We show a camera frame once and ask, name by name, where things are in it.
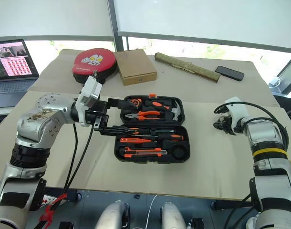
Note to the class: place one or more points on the open laptop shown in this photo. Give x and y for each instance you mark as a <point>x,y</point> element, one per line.
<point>9,88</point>

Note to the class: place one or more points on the black smartphone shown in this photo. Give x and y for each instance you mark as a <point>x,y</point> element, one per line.
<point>229,72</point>

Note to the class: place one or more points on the black orange screwdriver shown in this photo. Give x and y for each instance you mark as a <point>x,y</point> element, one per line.
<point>143,130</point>
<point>171,137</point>

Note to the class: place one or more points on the white charger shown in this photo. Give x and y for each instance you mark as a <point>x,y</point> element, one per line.
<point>274,81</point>

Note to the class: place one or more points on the silver claw hammer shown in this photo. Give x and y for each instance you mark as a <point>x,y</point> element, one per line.
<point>176,112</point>

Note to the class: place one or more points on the brown paper table sheet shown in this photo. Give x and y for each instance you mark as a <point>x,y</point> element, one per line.
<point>195,90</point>

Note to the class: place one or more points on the dark window post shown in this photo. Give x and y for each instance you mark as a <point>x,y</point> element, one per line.
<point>120,44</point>

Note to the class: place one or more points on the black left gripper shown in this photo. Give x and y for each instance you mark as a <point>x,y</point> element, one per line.
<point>101,113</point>

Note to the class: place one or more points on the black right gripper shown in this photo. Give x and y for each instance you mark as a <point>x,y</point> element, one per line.
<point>227,122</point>

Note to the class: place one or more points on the silver robot right leg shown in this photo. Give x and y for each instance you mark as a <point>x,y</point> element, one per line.
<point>173,214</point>

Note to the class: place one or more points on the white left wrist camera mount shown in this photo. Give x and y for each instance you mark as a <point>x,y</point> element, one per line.
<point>88,93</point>

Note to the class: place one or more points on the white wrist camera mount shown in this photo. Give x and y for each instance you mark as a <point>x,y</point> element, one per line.
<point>88,93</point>
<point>238,109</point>

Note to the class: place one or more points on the black tool case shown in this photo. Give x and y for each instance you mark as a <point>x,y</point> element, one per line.
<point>159,158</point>

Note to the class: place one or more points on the white power strip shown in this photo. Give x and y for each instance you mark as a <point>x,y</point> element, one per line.
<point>48,200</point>

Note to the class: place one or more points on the black orange utility knife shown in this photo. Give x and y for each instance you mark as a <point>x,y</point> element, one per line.
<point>145,151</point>

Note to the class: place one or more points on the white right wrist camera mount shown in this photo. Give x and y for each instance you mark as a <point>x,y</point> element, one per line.
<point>238,109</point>

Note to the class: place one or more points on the white roller blind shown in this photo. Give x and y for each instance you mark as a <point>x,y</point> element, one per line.
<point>207,19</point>
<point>52,16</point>

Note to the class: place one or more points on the brown cardboard box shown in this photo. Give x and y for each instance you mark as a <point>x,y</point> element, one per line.
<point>136,66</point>

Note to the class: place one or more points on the silver robot leg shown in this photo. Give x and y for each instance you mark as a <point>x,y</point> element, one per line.
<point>112,214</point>
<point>173,214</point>

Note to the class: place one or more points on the orange black tape measure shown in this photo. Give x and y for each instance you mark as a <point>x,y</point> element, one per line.
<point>137,102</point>

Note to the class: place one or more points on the silver robot left leg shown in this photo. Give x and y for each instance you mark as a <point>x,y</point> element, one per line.
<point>112,214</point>

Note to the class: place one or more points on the black table base bar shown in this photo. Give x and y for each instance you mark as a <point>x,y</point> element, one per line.
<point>71,194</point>

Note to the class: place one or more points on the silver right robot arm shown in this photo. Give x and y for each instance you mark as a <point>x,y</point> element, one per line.
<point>264,133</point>

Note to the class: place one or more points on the red boxing pad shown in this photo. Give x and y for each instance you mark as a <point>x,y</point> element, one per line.
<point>93,64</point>

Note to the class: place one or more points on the orange voltage tester pen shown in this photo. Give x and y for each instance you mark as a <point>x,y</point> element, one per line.
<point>136,140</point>

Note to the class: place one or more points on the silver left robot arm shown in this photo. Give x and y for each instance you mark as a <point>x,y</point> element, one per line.
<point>35,124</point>

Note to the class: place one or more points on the rolled bamboo scroll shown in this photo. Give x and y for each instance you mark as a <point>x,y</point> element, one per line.
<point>202,72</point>

